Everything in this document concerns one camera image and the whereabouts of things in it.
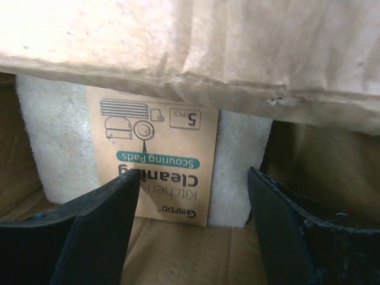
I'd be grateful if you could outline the brown cardboard express box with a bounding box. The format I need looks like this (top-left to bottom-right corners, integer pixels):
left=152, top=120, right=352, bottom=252
left=1, top=1, right=379, bottom=284

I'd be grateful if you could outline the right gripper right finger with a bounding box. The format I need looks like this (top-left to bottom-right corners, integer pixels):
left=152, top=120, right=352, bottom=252
left=247, top=167, right=379, bottom=284

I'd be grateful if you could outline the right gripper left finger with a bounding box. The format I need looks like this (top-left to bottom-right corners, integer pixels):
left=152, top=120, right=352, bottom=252
left=1, top=169, right=140, bottom=284

